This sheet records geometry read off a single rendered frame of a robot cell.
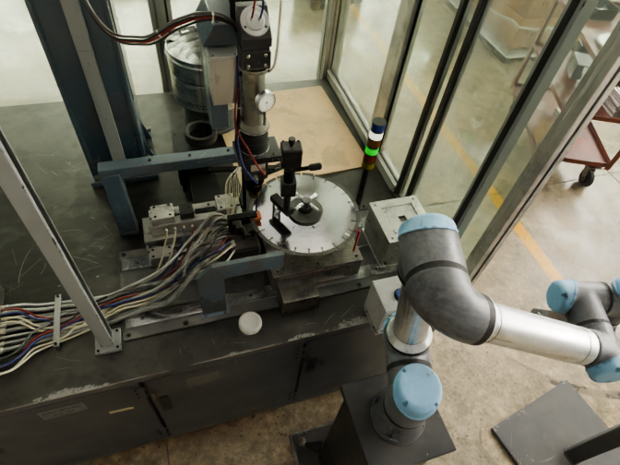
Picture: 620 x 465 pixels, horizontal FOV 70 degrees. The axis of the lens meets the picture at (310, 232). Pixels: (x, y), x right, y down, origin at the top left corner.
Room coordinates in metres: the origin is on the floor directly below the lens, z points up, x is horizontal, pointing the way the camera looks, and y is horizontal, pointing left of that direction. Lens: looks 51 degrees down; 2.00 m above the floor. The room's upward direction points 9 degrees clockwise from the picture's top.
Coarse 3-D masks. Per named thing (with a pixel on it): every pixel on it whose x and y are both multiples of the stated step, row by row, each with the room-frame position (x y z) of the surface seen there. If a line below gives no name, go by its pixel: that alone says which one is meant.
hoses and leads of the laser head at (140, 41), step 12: (84, 0) 0.86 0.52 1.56; (264, 0) 0.84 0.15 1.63; (204, 12) 0.87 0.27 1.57; (216, 12) 0.88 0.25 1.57; (252, 12) 0.84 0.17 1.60; (168, 24) 0.84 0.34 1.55; (180, 24) 0.85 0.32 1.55; (192, 24) 0.85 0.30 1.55; (120, 36) 0.81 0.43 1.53; (132, 36) 0.82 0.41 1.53; (144, 36) 0.82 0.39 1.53; (156, 36) 0.82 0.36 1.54; (168, 36) 0.83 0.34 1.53; (276, 48) 0.86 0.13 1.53; (276, 60) 0.86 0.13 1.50; (240, 72) 0.89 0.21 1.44; (240, 108) 0.89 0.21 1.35; (240, 156) 0.82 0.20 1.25; (252, 156) 0.82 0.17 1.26
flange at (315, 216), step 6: (294, 198) 0.98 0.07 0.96; (294, 204) 0.96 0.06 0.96; (318, 204) 0.98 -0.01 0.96; (294, 210) 0.93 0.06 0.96; (300, 210) 0.93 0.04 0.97; (306, 210) 0.93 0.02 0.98; (312, 210) 0.94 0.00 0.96; (318, 210) 0.95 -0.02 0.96; (294, 216) 0.91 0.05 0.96; (300, 216) 0.91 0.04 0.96; (306, 216) 0.92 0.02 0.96; (312, 216) 0.92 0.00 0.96; (318, 216) 0.92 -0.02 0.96; (300, 222) 0.89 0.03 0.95; (306, 222) 0.89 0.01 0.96; (312, 222) 0.90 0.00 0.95
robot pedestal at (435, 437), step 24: (360, 384) 0.49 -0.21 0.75; (384, 384) 0.51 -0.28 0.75; (360, 408) 0.43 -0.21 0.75; (312, 432) 0.55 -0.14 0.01; (336, 432) 0.44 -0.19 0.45; (360, 432) 0.36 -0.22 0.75; (432, 432) 0.39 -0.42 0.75; (312, 456) 0.45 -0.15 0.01; (336, 456) 0.39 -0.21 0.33; (360, 456) 0.33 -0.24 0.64; (384, 456) 0.31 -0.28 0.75; (408, 456) 0.32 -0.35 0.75; (432, 456) 0.33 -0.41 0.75
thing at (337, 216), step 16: (304, 176) 1.10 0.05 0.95; (272, 192) 1.01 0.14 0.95; (304, 192) 1.03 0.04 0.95; (320, 192) 1.04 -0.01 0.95; (336, 192) 1.05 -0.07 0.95; (336, 208) 0.98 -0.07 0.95; (352, 208) 0.99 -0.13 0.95; (256, 224) 0.86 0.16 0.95; (272, 224) 0.87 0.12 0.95; (288, 224) 0.88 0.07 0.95; (304, 224) 0.89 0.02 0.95; (320, 224) 0.90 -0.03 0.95; (336, 224) 0.91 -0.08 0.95; (352, 224) 0.92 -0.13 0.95; (272, 240) 0.81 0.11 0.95; (288, 240) 0.82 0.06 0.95; (304, 240) 0.83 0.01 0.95; (320, 240) 0.84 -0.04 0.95; (336, 240) 0.85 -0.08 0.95
